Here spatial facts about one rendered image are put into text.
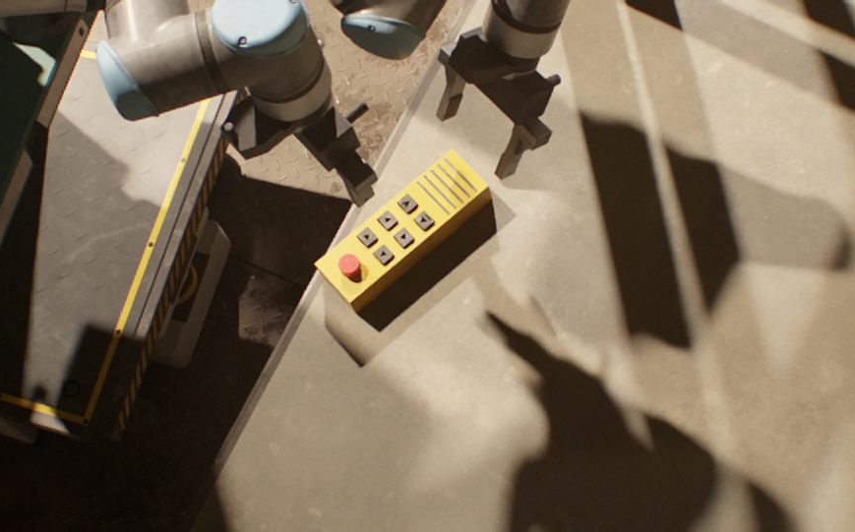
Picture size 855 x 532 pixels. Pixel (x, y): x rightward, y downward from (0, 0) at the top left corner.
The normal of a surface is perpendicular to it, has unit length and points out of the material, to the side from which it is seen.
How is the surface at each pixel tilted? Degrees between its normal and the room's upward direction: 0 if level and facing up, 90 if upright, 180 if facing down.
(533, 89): 30
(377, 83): 0
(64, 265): 0
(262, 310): 0
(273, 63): 90
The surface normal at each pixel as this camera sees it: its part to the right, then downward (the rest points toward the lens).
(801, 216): -0.15, -0.37
